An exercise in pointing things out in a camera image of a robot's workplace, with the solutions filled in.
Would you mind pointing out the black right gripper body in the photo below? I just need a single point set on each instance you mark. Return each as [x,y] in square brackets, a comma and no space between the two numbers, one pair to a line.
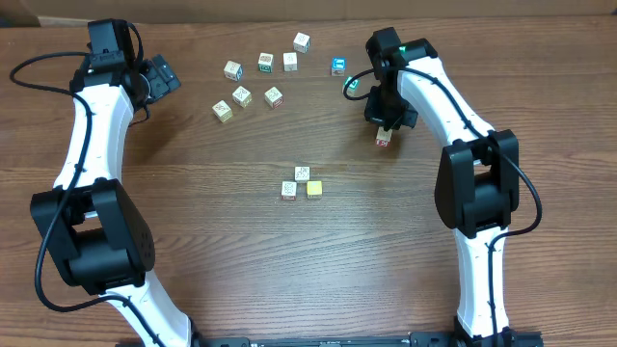
[389,118]

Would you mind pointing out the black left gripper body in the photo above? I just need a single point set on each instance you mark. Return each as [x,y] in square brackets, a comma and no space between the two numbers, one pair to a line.
[161,73]

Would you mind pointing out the white block red letter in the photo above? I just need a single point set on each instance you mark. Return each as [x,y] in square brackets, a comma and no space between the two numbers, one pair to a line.
[383,137]

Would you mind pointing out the white block elephant picture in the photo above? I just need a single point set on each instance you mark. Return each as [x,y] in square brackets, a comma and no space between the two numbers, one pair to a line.
[302,174]

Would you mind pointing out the yellow K block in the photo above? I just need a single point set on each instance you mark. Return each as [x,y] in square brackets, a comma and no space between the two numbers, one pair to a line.
[314,189]

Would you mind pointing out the white block red trim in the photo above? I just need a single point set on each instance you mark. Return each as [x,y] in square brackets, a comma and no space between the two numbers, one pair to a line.
[289,190]

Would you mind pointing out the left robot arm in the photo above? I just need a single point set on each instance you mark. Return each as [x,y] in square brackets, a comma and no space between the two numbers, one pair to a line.
[96,246]

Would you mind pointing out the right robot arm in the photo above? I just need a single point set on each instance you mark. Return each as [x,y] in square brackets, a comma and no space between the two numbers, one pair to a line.
[477,187]

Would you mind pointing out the green L block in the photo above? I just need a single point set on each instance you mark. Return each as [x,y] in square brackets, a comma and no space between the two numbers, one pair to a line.
[351,85]

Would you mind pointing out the blue T block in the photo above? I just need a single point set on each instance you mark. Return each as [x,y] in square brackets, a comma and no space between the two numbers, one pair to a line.
[338,66]

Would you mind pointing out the white block blue side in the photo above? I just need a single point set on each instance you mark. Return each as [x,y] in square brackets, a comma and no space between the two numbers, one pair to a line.
[233,71]

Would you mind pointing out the white X block yellow side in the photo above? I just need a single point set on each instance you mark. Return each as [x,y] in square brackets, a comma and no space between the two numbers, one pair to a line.
[242,96]

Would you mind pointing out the white block top centre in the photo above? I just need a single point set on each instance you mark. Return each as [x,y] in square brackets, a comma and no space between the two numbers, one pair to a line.
[301,43]

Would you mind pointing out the plain white number block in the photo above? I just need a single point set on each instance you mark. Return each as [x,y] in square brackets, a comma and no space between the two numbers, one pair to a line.
[290,61]

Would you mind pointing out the white block green side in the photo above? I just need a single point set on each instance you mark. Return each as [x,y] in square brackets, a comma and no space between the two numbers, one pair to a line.
[265,62]

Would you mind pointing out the white block red side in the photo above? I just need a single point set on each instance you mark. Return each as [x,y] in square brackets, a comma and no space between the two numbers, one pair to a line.
[273,97]

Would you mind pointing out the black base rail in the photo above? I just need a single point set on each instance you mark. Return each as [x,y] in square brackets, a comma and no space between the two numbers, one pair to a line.
[412,340]

